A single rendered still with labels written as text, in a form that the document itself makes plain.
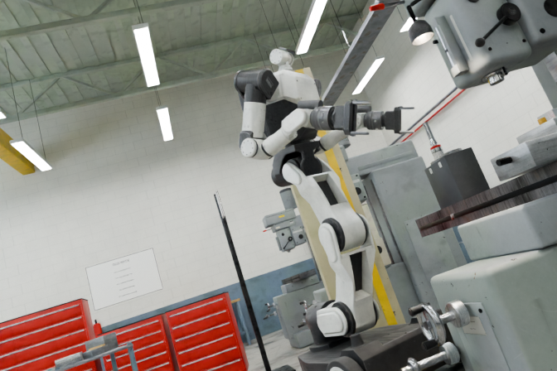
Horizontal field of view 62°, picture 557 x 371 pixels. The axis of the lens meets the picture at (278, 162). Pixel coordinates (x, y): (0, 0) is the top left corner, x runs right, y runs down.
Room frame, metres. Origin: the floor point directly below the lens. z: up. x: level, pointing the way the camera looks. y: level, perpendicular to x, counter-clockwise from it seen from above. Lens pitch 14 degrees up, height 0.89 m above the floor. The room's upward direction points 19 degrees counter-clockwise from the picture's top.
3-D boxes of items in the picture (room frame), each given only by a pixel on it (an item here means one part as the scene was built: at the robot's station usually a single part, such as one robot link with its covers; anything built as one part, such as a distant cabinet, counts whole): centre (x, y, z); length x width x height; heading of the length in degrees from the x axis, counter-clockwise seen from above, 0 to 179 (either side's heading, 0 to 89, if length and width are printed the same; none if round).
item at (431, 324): (1.35, -0.28, 0.67); 0.16 x 0.12 x 0.12; 104
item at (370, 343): (2.02, -0.09, 0.59); 0.64 x 0.52 x 0.33; 31
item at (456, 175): (1.89, -0.66, 1.07); 0.22 x 0.12 x 0.20; 7
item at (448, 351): (1.48, -0.22, 0.55); 0.22 x 0.06 x 0.06; 104
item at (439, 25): (1.44, -0.66, 1.44); 0.04 x 0.04 x 0.21; 14
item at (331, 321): (2.05, -0.07, 0.68); 0.21 x 0.20 x 0.13; 31
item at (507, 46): (1.47, -0.77, 1.47); 0.21 x 0.19 x 0.32; 14
